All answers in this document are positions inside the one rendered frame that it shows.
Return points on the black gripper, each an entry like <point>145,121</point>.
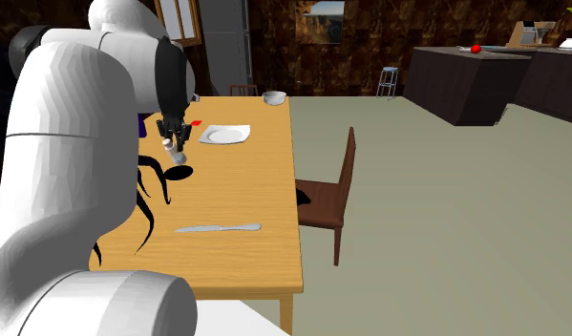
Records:
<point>170,125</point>

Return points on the white shaker bottle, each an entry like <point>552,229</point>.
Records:
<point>178,156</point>

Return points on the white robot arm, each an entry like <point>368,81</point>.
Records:
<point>66,153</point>

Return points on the small red flat thing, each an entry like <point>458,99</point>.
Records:
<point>196,123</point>

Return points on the purple thing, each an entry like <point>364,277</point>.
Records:
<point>141,126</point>

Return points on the white square plate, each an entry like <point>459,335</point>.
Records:
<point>225,135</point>

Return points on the brown wooden chair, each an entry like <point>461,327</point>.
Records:
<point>243,90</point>
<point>330,200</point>

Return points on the wooden table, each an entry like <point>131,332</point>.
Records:
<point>239,186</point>

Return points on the grey refrigerator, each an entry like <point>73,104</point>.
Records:
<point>225,46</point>

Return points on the wood-framed window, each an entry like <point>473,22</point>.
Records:
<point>178,18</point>

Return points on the white bowl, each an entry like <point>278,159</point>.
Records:
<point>274,97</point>

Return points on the silver knife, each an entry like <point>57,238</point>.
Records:
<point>220,227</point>

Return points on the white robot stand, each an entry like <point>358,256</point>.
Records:
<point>234,321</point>

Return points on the pale blue stool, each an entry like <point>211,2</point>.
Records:
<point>388,79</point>

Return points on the dark kitchen island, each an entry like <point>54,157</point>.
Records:
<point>457,84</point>

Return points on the dark kitchen counter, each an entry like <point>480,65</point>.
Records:
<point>555,79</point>

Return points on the wall picture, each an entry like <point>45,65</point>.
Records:
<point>320,21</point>

